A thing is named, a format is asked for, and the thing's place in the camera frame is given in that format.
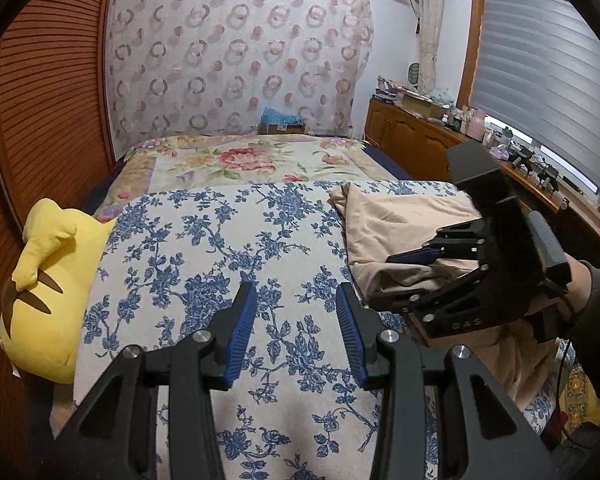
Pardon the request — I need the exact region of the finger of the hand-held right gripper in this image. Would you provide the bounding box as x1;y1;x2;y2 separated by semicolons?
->
367;264;502;340
386;219;492;266

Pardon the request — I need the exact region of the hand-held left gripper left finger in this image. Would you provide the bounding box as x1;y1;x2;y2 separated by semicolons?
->
55;280;258;480

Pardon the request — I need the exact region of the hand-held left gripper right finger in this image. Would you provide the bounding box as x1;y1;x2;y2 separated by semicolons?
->
336;282;563;480

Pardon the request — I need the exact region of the beige printed t-shirt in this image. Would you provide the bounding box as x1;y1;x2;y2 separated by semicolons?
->
328;182;577;411

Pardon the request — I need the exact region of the person's right hand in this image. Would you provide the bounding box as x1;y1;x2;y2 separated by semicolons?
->
560;254;595;322

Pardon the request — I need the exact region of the blue floral blanket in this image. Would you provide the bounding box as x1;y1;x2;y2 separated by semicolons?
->
50;179;558;480

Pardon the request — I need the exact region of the pink container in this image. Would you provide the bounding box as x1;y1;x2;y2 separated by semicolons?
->
467;108;487;139

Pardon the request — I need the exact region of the wooden cabinet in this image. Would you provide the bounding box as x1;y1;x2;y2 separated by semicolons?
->
365;97;600;228

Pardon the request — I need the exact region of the open cardboard box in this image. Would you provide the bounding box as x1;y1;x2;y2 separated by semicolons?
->
402;92;451;121

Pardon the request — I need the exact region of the yellow patterned cushion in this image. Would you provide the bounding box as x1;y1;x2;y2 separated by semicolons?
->
562;364;600;425

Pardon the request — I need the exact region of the grey window blind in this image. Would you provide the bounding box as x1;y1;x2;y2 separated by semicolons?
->
470;0;600;197

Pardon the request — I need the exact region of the pink floral blanket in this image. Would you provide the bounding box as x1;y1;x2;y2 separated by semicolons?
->
92;133;402;221

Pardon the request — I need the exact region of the small cardboard box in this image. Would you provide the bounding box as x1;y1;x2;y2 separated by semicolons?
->
260;122;307;136

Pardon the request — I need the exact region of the yellow plush toy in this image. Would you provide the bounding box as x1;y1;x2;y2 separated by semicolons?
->
0;198;117;385

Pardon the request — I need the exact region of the beige lace curtain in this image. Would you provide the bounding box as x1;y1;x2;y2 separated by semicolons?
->
415;0;447;97

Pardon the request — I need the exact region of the circle patterned sheer curtain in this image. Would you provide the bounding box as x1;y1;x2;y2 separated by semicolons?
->
107;0;376;137

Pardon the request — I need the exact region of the wooden louvered door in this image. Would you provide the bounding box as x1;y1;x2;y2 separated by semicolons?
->
0;0;121;311

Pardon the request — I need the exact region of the black cable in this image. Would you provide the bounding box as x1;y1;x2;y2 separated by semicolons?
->
547;280;581;441

